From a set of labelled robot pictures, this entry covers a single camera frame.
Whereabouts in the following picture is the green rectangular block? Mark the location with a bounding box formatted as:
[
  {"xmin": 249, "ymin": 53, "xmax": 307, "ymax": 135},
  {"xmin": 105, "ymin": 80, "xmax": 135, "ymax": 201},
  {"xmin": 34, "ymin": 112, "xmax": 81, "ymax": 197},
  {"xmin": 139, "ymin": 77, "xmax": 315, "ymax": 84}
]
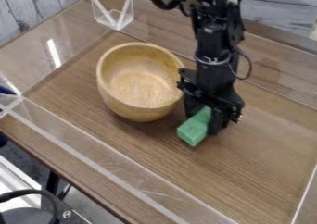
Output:
[{"xmin": 177, "ymin": 106, "xmax": 212, "ymax": 147}]

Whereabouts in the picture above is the clear acrylic corner bracket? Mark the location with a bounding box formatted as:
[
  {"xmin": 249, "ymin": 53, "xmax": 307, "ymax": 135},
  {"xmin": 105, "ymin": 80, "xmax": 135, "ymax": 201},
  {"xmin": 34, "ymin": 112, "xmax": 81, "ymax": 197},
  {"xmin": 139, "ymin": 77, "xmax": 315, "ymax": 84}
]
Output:
[{"xmin": 91, "ymin": 0, "xmax": 134, "ymax": 31}]

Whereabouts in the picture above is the black metal table leg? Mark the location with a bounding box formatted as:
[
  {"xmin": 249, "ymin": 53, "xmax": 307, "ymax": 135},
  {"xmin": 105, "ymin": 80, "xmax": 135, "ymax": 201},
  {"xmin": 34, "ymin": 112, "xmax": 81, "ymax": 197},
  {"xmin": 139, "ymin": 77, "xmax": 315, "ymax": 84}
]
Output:
[{"xmin": 46, "ymin": 171, "xmax": 60, "ymax": 194}]

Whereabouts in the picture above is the clear acrylic tray wall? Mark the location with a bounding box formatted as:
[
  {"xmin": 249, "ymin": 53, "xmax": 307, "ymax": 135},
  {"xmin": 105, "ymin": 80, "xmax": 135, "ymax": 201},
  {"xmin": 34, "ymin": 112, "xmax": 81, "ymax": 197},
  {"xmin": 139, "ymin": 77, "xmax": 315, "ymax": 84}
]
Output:
[{"xmin": 0, "ymin": 80, "xmax": 238, "ymax": 224}]

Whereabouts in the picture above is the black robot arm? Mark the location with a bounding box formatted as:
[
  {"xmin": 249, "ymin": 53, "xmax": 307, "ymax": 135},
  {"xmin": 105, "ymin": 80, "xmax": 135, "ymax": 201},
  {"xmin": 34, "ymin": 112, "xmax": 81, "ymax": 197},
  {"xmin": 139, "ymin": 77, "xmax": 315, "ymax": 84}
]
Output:
[{"xmin": 151, "ymin": 0, "xmax": 245, "ymax": 135}]

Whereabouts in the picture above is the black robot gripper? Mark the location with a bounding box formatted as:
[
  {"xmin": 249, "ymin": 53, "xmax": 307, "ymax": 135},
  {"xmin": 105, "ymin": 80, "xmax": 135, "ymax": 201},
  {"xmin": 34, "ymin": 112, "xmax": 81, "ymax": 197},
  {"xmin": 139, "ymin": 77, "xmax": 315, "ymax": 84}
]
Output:
[{"xmin": 177, "ymin": 53, "xmax": 245, "ymax": 135}]

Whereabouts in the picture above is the brown wooden bowl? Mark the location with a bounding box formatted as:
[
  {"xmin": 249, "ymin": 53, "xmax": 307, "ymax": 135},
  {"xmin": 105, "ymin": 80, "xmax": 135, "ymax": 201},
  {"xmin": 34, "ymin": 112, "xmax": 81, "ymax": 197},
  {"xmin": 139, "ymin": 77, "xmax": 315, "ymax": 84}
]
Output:
[{"xmin": 97, "ymin": 42, "xmax": 185, "ymax": 122}]

